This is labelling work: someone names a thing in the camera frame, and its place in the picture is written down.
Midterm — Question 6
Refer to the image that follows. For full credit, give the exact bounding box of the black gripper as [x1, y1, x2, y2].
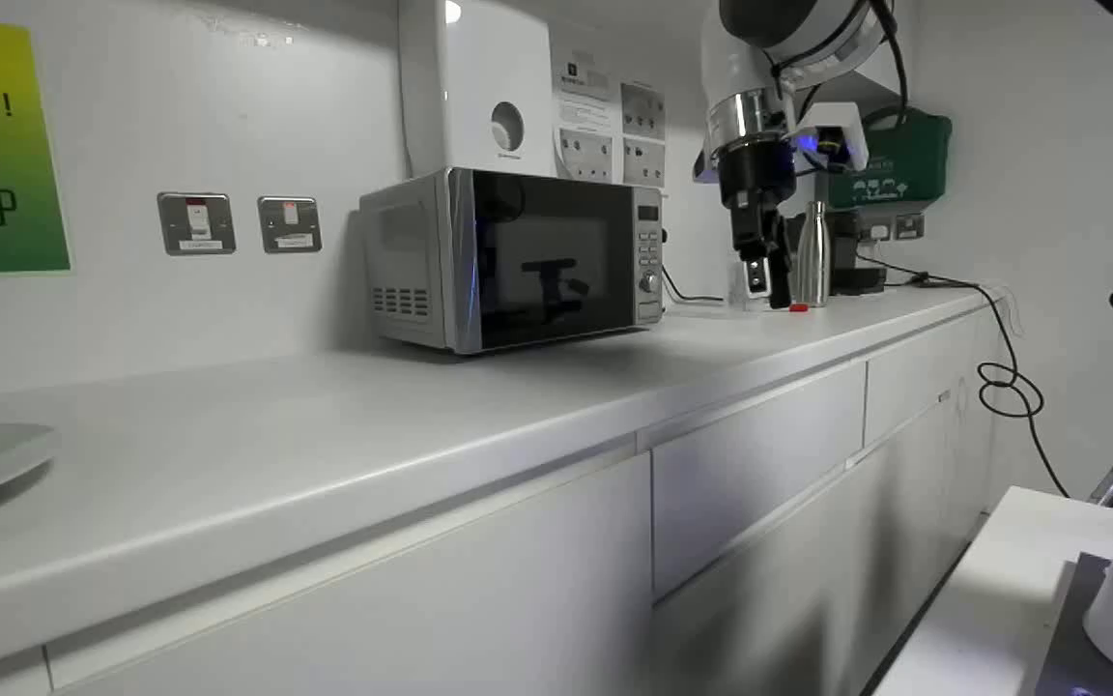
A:
[717, 139, 795, 311]

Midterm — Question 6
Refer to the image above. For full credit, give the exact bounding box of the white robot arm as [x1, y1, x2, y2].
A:
[698, 0, 895, 311]

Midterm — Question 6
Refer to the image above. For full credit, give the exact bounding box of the silver microwave oven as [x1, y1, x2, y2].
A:
[357, 166, 664, 355]

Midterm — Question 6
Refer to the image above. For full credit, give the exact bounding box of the silver metal bottle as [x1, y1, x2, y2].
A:
[792, 200, 832, 311]

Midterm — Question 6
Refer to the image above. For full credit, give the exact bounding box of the black coffee machine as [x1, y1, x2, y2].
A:
[828, 213, 888, 293]

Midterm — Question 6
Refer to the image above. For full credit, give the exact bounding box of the white cabinet front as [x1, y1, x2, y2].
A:
[0, 293, 993, 696]

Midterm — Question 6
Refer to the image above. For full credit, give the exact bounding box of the white paper towel dispenser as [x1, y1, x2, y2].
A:
[396, 0, 556, 175]

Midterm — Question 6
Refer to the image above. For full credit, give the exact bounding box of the small white side table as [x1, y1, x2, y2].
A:
[873, 489, 1113, 696]

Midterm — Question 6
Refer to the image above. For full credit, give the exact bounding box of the white wall socket panel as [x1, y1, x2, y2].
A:
[552, 49, 664, 184]

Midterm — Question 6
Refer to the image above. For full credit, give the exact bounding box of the black power cable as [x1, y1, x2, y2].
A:
[879, 259, 1075, 503]

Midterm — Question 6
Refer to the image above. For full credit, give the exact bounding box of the right steel wall socket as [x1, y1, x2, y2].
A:
[258, 196, 321, 255]

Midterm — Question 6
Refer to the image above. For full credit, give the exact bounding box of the steel wall socket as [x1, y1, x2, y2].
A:
[157, 195, 236, 255]
[258, 196, 321, 255]

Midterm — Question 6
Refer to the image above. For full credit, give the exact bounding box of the left steel wall socket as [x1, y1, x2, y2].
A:
[157, 195, 236, 255]

